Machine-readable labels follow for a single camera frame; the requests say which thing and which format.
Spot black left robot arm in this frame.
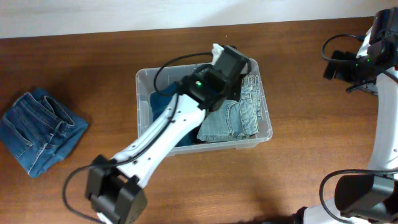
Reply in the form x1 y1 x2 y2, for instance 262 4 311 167
85 44 251 224

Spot clear plastic storage bin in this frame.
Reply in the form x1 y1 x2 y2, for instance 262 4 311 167
136 58 273 156

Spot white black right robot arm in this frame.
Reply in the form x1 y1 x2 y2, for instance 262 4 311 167
291 7 397 223

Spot dark blue jeans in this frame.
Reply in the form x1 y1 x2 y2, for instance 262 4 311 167
1 88 88 178

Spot light blue jeans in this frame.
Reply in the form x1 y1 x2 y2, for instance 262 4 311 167
197 75 262 142

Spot teal blue garment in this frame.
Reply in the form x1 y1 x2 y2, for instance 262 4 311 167
150 83 198 147

